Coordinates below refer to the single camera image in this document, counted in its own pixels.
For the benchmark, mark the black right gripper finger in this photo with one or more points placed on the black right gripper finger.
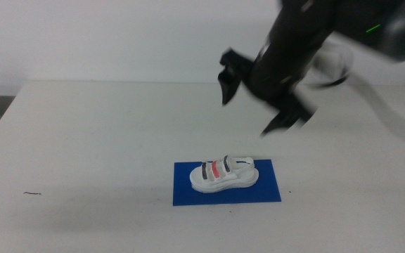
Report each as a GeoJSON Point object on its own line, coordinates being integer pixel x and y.
{"type": "Point", "coordinates": [288, 114]}
{"type": "Point", "coordinates": [232, 75]}

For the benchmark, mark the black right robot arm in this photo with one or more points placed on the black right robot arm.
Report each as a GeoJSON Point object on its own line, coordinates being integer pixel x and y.
{"type": "Point", "coordinates": [357, 17]}

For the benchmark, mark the blue rectangular mat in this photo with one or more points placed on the blue rectangular mat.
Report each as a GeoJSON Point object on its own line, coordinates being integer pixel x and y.
{"type": "Point", "coordinates": [262, 189]}

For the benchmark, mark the small brown debris strand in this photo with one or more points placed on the small brown debris strand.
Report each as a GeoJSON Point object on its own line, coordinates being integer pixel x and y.
{"type": "Point", "coordinates": [32, 193]}

